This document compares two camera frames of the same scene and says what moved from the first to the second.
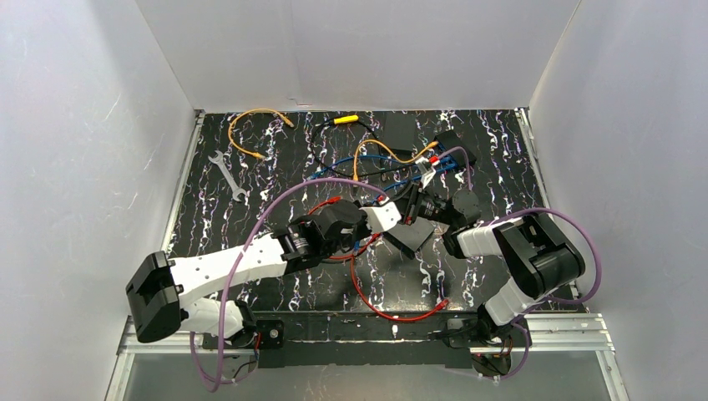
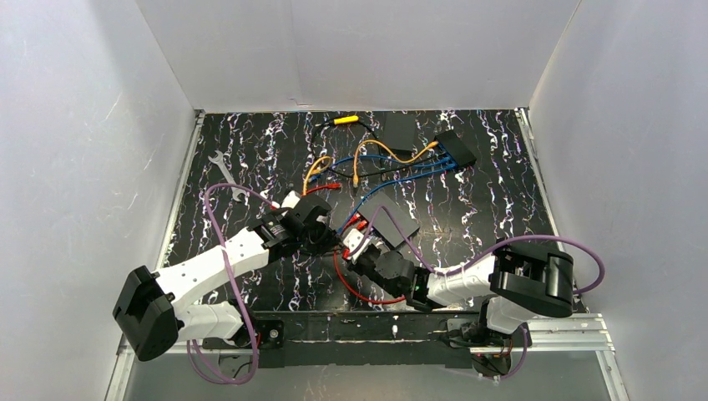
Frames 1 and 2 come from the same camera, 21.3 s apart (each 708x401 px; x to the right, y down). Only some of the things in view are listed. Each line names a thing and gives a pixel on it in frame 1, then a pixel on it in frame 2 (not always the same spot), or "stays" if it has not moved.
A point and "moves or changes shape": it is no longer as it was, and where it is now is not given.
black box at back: [400, 130] stays
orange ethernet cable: [385, 145] stays
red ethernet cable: [351, 256] -> [346, 256]
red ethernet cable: [336, 199] moves or changes shape
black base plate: [360, 341] stays
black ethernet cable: [363, 175] stays
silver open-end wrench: [237, 191] stays
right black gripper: [419, 201] -> [364, 252]
